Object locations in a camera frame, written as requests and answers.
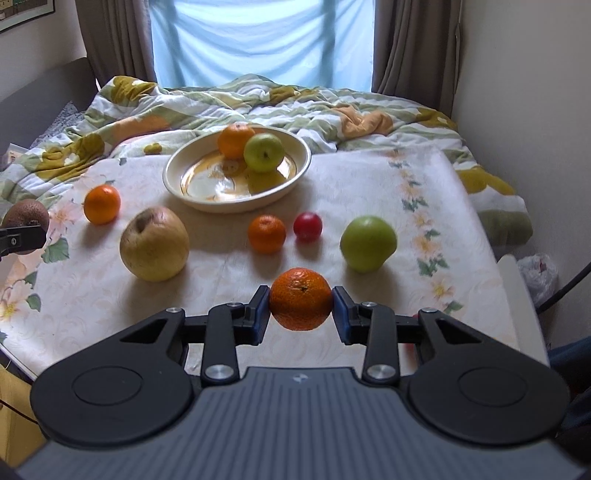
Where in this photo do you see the yellow apple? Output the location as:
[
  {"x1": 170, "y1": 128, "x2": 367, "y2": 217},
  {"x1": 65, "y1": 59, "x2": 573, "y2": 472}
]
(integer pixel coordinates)
[{"x1": 119, "y1": 206, "x2": 190, "y2": 282}]

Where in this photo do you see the white board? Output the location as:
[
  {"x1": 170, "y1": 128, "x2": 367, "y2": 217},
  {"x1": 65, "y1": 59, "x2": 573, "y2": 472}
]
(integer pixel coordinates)
[{"x1": 496, "y1": 255, "x2": 550, "y2": 367}]

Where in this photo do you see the framed wall picture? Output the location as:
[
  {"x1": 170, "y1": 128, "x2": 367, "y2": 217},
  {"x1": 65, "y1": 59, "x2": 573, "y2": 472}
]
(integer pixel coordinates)
[{"x1": 0, "y1": 0, "x2": 55, "y2": 33}]

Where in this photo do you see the cream ceramic bowl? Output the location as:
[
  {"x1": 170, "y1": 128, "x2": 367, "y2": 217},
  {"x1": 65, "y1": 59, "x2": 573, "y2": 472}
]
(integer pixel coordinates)
[{"x1": 163, "y1": 126, "x2": 312, "y2": 214}]

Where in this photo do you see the dark blue cloth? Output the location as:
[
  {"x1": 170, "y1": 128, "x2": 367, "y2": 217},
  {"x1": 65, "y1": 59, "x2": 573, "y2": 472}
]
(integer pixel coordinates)
[{"x1": 547, "y1": 337, "x2": 591, "y2": 398}]

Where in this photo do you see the small green apple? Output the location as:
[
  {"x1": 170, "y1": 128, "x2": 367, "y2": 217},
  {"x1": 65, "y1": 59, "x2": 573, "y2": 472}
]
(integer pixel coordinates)
[{"x1": 243, "y1": 133, "x2": 285, "y2": 174}]

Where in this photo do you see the small red fruit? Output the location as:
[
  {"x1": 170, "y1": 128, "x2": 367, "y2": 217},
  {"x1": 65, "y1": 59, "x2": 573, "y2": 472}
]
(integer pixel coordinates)
[{"x1": 293, "y1": 212, "x2": 323, "y2": 243}]

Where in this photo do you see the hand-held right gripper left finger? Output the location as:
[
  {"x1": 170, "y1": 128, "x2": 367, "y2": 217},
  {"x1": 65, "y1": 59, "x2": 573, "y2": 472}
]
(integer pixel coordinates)
[{"x1": 92, "y1": 285, "x2": 271, "y2": 386}]

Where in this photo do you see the small mandarin orange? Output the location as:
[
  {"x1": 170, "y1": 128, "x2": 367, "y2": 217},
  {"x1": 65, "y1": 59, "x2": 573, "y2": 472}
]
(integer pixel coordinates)
[{"x1": 248, "y1": 215, "x2": 287, "y2": 254}]

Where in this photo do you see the clear plastic bag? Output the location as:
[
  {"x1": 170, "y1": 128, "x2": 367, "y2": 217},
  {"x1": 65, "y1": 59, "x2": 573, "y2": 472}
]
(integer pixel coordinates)
[{"x1": 516, "y1": 253, "x2": 560, "y2": 310}]

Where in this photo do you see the large green apple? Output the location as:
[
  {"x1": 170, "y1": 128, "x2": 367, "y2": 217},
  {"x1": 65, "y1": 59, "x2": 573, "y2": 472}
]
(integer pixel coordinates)
[{"x1": 340, "y1": 215, "x2": 398, "y2": 271}]

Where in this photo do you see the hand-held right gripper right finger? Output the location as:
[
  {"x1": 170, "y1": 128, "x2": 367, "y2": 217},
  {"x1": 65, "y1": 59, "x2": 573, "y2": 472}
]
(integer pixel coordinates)
[{"x1": 332, "y1": 285, "x2": 509, "y2": 386}]

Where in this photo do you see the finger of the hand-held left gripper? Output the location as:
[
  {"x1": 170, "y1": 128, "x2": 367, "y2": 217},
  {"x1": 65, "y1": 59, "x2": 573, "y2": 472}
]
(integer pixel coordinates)
[{"x1": 0, "y1": 224, "x2": 49, "y2": 259}]

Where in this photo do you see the brown curtain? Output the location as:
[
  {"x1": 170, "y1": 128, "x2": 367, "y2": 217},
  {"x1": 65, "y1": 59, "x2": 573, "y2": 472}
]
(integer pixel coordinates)
[
  {"x1": 76, "y1": 0, "x2": 158, "y2": 90},
  {"x1": 372, "y1": 0, "x2": 462, "y2": 118}
]

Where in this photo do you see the rough-skinned mandarin orange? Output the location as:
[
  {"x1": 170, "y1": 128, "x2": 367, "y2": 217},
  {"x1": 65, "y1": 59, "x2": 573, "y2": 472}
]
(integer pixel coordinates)
[{"x1": 270, "y1": 268, "x2": 333, "y2": 331}]

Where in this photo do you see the light blue window cloth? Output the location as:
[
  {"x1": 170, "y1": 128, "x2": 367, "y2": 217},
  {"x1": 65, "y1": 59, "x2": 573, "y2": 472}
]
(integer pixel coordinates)
[{"x1": 148, "y1": 0, "x2": 377, "y2": 90}]

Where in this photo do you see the large smooth orange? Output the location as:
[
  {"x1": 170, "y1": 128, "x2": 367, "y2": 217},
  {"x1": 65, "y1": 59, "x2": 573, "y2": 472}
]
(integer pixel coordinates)
[{"x1": 83, "y1": 185, "x2": 122, "y2": 225}]

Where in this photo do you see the black cable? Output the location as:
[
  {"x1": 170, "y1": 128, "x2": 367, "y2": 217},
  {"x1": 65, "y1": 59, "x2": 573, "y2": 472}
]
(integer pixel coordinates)
[{"x1": 536, "y1": 261, "x2": 591, "y2": 315}]

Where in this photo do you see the grey headboard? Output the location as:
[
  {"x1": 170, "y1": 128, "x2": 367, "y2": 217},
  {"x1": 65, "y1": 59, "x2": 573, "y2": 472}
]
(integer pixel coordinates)
[{"x1": 0, "y1": 56, "x2": 98, "y2": 155}]

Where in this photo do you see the speckled grey pillow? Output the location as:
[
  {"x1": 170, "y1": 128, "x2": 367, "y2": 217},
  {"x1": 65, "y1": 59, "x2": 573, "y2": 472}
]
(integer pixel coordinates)
[{"x1": 28, "y1": 99, "x2": 88, "y2": 148}]

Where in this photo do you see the floral cream bed sheet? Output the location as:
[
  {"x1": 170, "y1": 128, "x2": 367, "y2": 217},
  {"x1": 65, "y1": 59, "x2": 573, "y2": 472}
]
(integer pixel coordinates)
[{"x1": 0, "y1": 148, "x2": 520, "y2": 384}]

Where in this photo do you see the brown kiwi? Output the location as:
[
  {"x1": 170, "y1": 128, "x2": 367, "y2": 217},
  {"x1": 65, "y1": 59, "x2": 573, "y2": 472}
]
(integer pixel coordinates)
[{"x1": 2, "y1": 199, "x2": 50, "y2": 254}]

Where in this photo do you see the floral quilt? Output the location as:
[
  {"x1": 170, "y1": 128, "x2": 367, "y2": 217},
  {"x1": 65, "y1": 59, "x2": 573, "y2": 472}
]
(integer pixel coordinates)
[{"x1": 0, "y1": 74, "x2": 534, "y2": 245}]

